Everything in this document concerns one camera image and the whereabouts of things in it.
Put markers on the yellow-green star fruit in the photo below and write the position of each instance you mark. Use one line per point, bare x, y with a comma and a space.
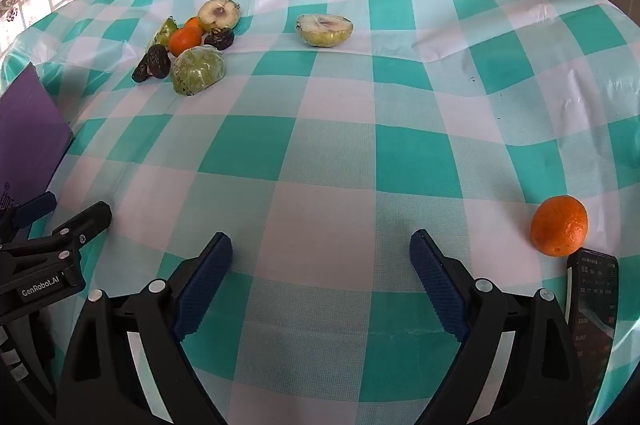
165, 31

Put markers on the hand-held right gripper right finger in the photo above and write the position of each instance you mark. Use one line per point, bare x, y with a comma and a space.
440, 290

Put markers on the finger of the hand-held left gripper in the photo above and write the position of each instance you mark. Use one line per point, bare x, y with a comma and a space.
82, 225
35, 207

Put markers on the teal white checked tablecloth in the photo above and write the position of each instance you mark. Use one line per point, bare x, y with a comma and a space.
325, 155

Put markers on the wrapped bumpy green fruit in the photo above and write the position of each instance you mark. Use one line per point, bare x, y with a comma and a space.
197, 70

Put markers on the black remote control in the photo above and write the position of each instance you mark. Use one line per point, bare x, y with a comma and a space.
592, 320

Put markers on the purple box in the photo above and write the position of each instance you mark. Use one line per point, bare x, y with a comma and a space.
30, 135

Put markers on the large orange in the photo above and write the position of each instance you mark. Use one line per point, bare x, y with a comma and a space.
559, 225

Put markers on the wrapped pale fruit half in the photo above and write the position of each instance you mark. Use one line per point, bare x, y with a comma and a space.
325, 30
219, 12

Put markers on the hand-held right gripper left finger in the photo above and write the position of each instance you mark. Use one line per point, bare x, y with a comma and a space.
202, 290

